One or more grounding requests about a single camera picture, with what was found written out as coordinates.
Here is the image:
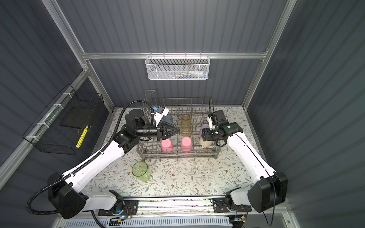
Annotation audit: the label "blue transparent cup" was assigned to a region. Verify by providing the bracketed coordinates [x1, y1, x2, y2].
[162, 114, 174, 126]

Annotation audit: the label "yellow transparent cup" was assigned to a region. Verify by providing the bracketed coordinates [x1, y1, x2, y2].
[180, 115, 193, 137]

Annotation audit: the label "lilac plastic cup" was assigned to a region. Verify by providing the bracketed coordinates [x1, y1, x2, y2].
[199, 123, 210, 137]

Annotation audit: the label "pink plastic cup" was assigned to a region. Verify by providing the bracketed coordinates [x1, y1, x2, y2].
[161, 139, 174, 154]
[181, 137, 193, 153]

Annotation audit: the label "beige plastic cup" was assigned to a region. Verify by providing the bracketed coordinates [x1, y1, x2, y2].
[199, 138, 214, 148]

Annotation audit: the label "green transparent cup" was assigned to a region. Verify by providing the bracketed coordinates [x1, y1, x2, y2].
[132, 161, 151, 182]

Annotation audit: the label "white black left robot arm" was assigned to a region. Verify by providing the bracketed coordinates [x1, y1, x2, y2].
[48, 106, 180, 219]

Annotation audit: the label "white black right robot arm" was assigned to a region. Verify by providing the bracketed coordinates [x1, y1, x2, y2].
[202, 110, 288, 213]

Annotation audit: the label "floral table mat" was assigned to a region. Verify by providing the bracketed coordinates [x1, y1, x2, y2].
[81, 106, 257, 197]

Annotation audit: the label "items in white basket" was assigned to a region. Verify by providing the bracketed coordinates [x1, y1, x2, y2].
[169, 70, 208, 79]

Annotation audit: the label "grey wire dish rack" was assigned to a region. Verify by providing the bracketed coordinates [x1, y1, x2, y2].
[137, 90, 220, 159]

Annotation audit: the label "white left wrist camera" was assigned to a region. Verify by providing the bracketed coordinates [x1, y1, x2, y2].
[153, 106, 169, 127]

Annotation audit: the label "white mesh wall basket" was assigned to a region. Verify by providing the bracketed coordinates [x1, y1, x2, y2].
[145, 56, 211, 80]

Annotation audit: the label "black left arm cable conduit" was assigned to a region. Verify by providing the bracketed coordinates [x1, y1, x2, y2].
[25, 100, 155, 228]

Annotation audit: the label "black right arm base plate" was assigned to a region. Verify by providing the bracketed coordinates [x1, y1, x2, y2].
[210, 197, 252, 213]

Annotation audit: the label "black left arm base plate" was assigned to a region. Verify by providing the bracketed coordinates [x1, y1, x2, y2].
[98, 200, 139, 216]

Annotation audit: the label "white slotted cable duct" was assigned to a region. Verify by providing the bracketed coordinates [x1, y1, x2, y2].
[64, 216, 233, 228]

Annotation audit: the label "black wire wall basket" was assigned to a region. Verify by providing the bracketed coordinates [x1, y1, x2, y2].
[22, 86, 104, 155]

